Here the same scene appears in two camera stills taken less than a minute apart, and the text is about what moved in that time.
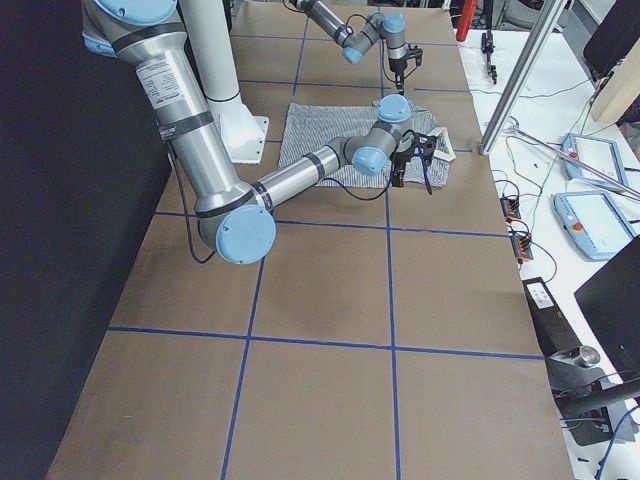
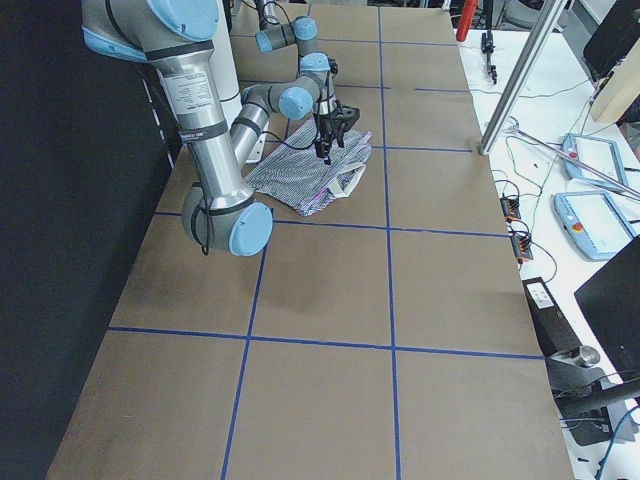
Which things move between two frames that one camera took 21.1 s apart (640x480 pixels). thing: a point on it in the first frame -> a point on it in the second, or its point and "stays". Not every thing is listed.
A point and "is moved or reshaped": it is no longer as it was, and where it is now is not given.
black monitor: [610, 300] stays
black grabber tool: [487, 41] stays
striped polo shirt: [311, 125] is moved or reshaped
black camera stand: [593, 408] stays
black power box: [554, 333] stays
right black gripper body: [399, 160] -> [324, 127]
